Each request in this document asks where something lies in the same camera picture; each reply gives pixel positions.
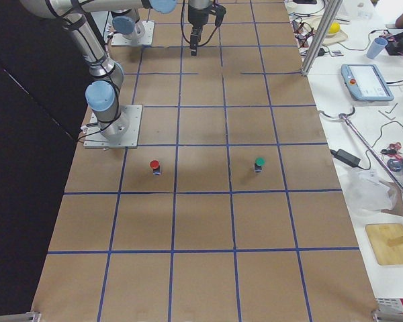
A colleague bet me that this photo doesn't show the aluminium frame post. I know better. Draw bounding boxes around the aluminium frame post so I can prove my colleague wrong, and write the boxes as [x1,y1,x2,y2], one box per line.
[301,0,343,76]

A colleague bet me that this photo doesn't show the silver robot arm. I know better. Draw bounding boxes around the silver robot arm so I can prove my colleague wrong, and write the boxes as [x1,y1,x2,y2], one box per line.
[108,1,225,56]
[21,1,176,142]

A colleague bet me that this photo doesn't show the black power adapter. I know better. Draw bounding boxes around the black power adapter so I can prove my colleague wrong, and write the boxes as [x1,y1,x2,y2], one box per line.
[334,149,361,168]

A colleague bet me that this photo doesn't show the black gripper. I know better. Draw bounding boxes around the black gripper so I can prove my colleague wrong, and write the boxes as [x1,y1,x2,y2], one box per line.
[188,6,209,56]

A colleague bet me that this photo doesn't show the silver walking cane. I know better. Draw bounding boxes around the silver walking cane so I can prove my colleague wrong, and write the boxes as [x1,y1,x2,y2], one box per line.
[319,108,403,196]

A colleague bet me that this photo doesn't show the yellow round object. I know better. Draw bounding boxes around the yellow round object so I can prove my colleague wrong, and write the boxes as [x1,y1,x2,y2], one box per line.
[328,22,341,35]

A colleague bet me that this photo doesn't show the blue teach pendant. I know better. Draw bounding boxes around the blue teach pendant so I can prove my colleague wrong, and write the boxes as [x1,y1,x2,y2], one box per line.
[341,64,394,102]

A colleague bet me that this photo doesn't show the red push button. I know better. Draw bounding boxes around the red push button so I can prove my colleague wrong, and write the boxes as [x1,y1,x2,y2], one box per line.
[150,160,161,175]

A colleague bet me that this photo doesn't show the green push button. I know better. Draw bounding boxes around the green push button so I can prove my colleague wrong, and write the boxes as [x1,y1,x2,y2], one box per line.
[254,157,265,173]

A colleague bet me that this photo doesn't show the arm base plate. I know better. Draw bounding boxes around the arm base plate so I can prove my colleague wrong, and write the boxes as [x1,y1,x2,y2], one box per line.
[111,19,155,47]
[83,105,142,148]

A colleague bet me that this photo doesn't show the clear plastic bag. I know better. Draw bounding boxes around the clear plastic bag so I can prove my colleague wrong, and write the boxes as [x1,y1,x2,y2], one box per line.
[339,169,398,217]

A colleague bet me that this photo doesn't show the wooden cutting board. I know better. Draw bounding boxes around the wooden cutting board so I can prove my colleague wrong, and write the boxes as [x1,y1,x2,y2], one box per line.
[365,223,403,266]

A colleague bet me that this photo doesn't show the light blue plastic cup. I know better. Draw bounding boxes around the light blue plastic cup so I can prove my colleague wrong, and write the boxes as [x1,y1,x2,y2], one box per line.
[366,37,388,59]

